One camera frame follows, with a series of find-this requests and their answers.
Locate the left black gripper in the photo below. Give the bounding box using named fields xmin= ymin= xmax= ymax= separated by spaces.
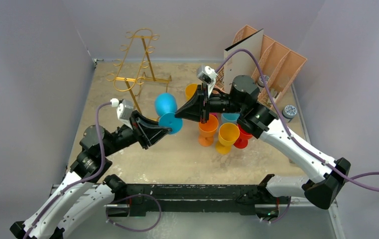
xmin=102 ymin=110 xmax=172 ymax=156

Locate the pink wine glass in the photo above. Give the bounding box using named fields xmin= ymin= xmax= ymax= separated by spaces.
xmin=210 ymin=113 xmax=218 ymax=119

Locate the yellow wine glass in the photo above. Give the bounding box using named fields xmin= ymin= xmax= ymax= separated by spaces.
xmin=215 ymin=123 xmax=240 ymax=155
xmin=184 ymin=84 xmax=198 ymax=101

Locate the orange wine glass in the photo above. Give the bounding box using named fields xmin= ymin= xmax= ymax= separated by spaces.
xmin=198 ymin=114 xmax=219 ymax=147

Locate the blue wine glass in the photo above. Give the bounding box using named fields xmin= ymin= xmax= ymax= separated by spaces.
xmin=154 ymin=93 xmax=183 ymax=134
xmin=221 ymin=113 xmax=240 ymax=124

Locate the red wine glass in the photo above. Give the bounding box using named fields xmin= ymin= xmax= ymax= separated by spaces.
xmin=234 ymin=124 xmax=253 ymax=149

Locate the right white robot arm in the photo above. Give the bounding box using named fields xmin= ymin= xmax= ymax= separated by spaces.
xmin=176 ymin=75 xmax=351 ymax=209

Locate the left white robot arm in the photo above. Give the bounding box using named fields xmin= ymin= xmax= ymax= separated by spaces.
xmin=10 ymin=111 xmax=172 ymax=239

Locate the white binder folder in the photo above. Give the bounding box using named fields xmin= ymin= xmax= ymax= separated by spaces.
xmin=223 ymin=28 xmax=264 ymax=93

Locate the patterned tin in organizer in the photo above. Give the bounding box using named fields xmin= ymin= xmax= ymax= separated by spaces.
xmin=257 ymin=75 xmax=269 ymax=88

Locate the stapler in organizer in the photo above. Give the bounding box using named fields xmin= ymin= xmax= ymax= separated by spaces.
xmin=270 ymin=88 xmax=279 ymax=103

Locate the grey tape roll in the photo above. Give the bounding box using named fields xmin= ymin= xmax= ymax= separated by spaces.
xmin=281 ymin=105 xmax=298 ymax=122

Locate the peach plastic file organizer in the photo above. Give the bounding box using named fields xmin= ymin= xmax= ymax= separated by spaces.
xmin=216 ymin=25 xmax=307 ymax=108

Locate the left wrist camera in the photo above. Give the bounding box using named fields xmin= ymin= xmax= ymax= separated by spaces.
xmin=110 ymin=98 xmax=134 ymax=129

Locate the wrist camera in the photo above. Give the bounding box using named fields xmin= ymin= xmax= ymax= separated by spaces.
xmin=110 ymin=98 xmax=134 ymax=129
xmin=197 ymin=65 xmax=218 ymax=97

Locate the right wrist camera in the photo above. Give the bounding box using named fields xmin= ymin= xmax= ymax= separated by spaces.
xmin=197 ymin=65 xmax=218 ymax=97

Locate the gold wire glass rack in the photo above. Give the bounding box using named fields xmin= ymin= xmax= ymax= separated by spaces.
xmin=105 ymin=28 xmax=172 ymax=112

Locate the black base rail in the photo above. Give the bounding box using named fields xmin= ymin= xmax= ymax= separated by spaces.
xmin=107 ymin=183 xmax=292 ymax=219

